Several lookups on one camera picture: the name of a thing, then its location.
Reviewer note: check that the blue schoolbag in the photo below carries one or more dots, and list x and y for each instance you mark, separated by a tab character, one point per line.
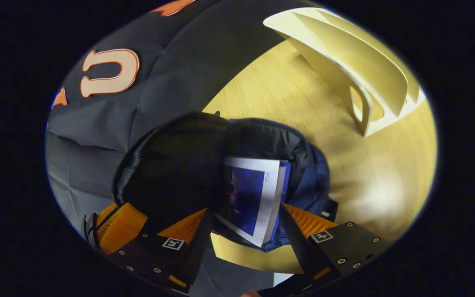
179	165

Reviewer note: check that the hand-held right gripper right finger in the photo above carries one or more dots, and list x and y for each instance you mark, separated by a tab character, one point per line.
344	247

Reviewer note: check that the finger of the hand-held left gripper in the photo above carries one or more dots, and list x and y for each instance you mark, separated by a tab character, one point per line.
124	227

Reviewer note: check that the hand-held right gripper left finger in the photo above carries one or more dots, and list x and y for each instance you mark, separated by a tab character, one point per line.
159	255

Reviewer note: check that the white bookshelf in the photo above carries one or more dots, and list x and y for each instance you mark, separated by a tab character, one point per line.
357	57

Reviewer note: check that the blue cover book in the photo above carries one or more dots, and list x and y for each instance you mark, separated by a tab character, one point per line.
248	198

